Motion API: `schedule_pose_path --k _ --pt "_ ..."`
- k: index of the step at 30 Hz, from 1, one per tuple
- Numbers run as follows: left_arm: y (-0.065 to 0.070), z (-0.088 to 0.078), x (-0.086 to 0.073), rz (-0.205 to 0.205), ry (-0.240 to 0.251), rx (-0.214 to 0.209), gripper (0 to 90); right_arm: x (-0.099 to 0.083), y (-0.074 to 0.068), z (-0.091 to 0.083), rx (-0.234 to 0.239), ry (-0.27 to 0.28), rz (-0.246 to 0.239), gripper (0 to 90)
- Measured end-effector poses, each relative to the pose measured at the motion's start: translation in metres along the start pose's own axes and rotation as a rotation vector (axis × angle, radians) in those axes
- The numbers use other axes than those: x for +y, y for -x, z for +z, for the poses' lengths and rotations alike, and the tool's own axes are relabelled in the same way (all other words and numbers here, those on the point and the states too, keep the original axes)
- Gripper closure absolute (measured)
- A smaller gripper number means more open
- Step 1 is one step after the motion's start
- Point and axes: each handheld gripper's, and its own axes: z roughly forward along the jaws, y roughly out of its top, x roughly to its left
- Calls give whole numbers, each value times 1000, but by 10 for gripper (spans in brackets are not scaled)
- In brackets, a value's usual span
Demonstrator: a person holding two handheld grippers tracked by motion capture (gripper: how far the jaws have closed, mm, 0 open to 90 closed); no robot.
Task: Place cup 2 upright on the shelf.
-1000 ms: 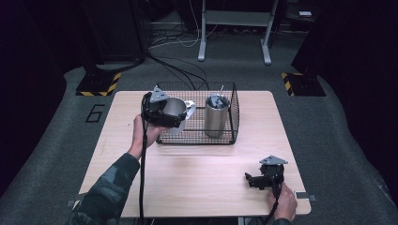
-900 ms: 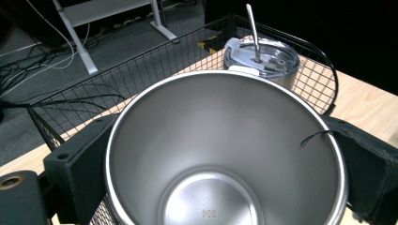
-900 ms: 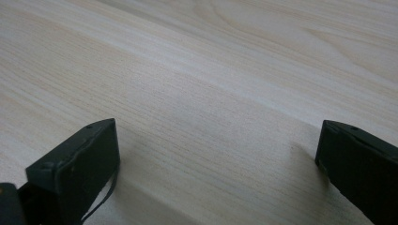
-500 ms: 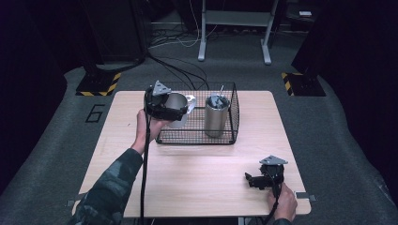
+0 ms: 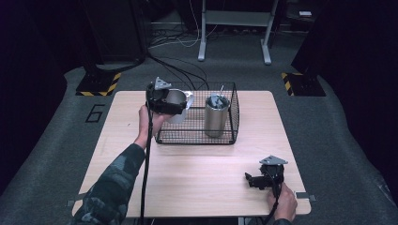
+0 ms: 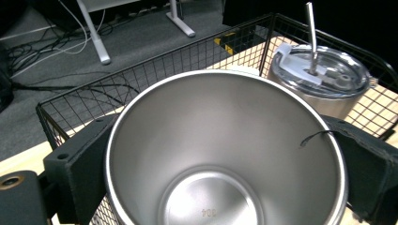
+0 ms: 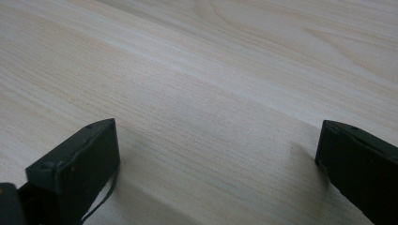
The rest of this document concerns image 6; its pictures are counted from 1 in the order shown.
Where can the black stand base hazard stripes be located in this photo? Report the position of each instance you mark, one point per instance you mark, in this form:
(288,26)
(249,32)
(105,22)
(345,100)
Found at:
(230,48)

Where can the white desk frame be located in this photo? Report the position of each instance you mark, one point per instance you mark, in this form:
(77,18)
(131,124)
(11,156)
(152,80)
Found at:
(97,40)

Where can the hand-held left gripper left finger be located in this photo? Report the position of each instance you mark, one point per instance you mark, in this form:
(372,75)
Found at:
(78,162)

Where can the metal straw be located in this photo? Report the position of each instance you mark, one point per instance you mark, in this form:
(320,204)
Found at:
(312,37)

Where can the steel tumbler with clear lid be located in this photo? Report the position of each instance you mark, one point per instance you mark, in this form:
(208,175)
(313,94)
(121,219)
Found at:
(331,100)

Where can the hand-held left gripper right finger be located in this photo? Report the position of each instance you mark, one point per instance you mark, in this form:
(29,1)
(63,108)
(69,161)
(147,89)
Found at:
(369,165)

